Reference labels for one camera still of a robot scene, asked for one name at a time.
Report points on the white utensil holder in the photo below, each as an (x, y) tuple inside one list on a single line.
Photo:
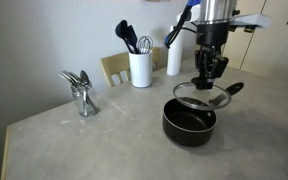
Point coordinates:
[(140, 70)]

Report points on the glass jar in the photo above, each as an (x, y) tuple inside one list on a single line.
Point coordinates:
[(84, 103)]

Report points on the white paper towel roll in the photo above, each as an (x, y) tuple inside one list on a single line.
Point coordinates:
[(175, 61)]

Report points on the glass lid with black knob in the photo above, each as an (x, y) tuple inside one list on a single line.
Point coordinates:
[(202, 100)]

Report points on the black ladle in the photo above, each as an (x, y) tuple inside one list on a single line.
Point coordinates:
[(121, 29)]

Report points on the beige cabinet doors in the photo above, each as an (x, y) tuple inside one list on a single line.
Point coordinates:
[(267, 46)]

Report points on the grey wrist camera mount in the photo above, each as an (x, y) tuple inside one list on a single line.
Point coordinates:
[(250, 20)]

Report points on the metal whisk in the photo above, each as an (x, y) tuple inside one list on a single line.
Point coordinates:
[(145, 43)]

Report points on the black spatula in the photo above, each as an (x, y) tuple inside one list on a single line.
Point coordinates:
[(132, 35)]

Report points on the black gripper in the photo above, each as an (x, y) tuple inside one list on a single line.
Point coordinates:
[(214, 33)]

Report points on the wooden chair behind table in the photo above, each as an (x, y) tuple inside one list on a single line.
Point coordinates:
[(115, 63)]

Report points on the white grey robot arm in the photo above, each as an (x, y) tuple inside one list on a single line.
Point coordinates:
[(217, 10)]

